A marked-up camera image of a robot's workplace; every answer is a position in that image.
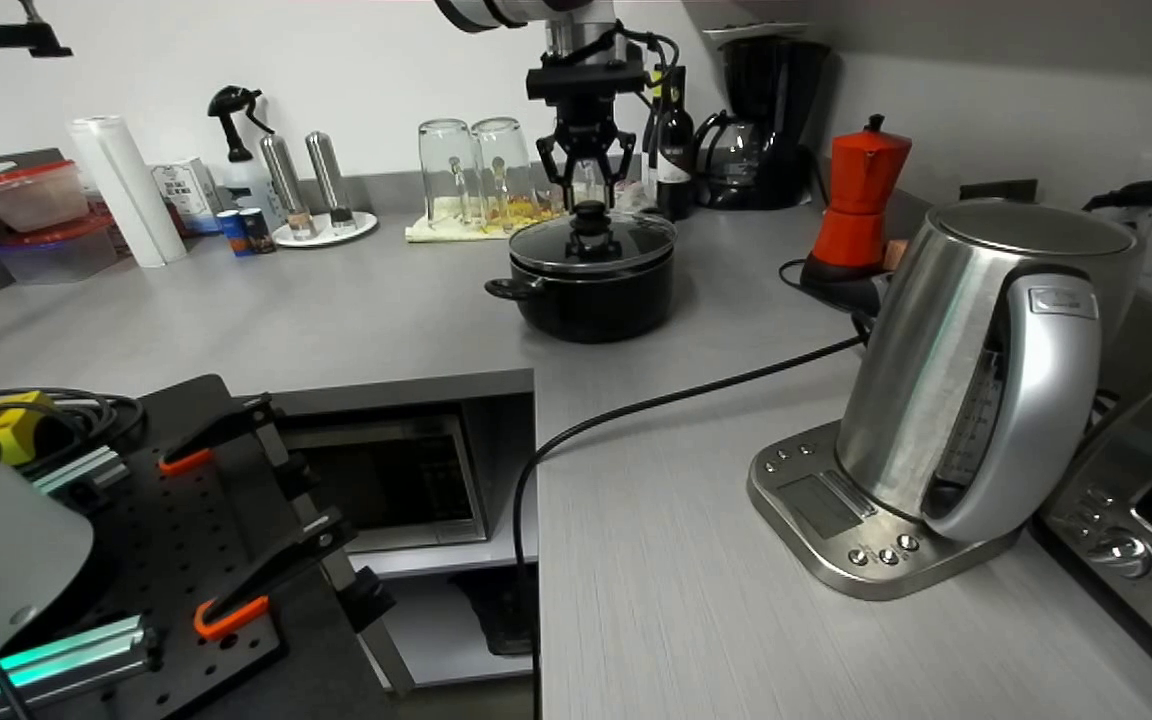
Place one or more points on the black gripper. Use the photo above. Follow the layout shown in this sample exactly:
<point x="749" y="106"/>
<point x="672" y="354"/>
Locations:
<point x="586" y="93"/>

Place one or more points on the glass lid with black knob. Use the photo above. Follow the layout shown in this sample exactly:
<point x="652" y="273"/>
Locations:
<point x="591" y="240"/>

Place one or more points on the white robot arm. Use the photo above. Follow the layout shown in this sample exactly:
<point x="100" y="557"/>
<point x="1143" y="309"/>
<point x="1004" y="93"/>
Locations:
<point x="520" y="8"/>

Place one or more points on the clear drinking glass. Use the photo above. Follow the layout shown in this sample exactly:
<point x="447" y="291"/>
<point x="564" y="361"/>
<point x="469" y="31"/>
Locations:
<point x="502" y="164"/>
<point x="447" y="174"/>

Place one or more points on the black cooking pot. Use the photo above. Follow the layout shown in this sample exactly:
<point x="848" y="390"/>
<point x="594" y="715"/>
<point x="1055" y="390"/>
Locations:
<point x="599" y="305"/>

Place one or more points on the red moka pot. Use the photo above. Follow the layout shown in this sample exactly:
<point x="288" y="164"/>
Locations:
<point x="858" y="200"/>

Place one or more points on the dark bottle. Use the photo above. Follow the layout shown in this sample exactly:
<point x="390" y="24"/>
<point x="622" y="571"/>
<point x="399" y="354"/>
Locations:
<point x="672" y="145"/>

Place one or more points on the yellow drying mat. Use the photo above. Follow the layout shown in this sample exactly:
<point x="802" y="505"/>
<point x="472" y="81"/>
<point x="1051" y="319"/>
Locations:
<point x="439" y="228"/>

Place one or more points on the black coffee maker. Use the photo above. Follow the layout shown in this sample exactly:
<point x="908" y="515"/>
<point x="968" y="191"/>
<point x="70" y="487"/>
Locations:
<point x="771" y="123"/>

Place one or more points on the steel pepper grinder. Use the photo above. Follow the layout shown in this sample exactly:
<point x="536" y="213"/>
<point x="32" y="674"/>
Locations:
<point x="325" y="174"/>
<point x="283" y="180"/>

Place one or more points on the white round tray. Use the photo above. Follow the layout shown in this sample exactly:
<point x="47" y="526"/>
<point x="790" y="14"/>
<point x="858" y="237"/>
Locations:
<point x="337" y="234"/>

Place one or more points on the small dark can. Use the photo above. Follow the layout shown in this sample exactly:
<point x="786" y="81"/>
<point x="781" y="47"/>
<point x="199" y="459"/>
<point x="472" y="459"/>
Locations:
<point x="248" y="228"/>

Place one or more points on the spray bottle with black trigger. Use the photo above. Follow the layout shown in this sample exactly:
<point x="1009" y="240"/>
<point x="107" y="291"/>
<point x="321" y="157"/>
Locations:
<point x="241" y="145"/>

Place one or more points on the stainless steel electric kettle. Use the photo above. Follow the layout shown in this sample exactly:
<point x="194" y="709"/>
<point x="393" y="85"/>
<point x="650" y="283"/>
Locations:
<point x="948" y="361"/>

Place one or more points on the silver kettle base with buttons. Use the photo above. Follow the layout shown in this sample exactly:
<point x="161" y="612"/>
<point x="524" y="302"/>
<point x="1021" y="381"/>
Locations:
<point x="817" y="515"/>

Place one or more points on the black plug in white outlet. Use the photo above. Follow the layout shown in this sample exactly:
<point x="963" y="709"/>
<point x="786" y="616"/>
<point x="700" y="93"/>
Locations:
<point x="1120" y="198"/>

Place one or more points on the red lidded plastic container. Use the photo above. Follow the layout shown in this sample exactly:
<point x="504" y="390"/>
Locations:
<point x="37" y="193"/>

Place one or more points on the black perforated board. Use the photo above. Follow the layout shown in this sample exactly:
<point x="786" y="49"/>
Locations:
<point x="176" y="546"/>

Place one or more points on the yellow tool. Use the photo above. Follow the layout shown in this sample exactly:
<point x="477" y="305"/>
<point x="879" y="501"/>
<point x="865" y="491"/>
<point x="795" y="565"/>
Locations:
<point x="19" y="426"/>

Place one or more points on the stainless steel toaster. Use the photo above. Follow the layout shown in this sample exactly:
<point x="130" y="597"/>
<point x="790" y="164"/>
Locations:
<point x="1149" y="505"/>

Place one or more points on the grey metal plate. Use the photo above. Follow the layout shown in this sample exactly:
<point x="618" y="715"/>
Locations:
<point x="0" y="555"/>

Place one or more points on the aluminium extrusion bar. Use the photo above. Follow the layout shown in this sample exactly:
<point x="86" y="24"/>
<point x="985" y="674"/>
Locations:
<point x="56" y="660"/>

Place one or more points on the black wall outlet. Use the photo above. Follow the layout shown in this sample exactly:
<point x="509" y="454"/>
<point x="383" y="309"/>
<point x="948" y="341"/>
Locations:
<point x="996" y="191"/>

